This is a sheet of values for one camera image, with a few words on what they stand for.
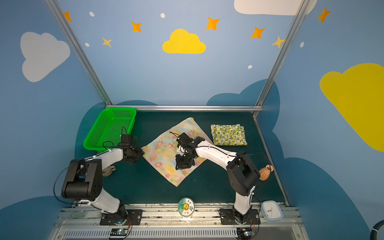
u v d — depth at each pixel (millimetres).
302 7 693
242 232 718
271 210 748
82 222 736
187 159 732
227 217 747
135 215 749
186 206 706
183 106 1315
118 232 707
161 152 984
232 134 1070
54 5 680
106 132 1098
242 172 472
